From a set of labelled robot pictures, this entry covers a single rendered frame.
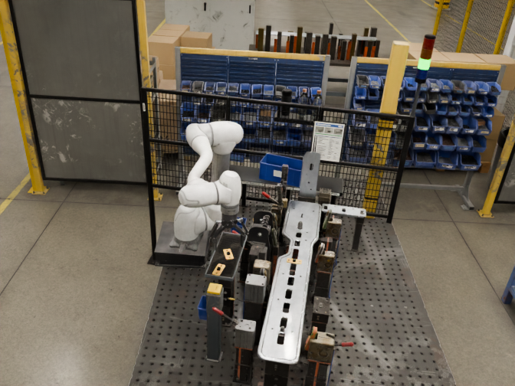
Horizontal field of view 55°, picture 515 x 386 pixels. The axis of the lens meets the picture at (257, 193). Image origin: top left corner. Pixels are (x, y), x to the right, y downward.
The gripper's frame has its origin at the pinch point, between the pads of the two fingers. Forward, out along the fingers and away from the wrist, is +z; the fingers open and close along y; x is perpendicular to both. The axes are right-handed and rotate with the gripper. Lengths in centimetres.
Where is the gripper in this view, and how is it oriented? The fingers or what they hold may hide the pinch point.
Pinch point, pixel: (228, 245)
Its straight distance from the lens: 250.4
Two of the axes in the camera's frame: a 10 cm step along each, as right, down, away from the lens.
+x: -2.6, -5.0, 8.2
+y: 9.6, -0.9, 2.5
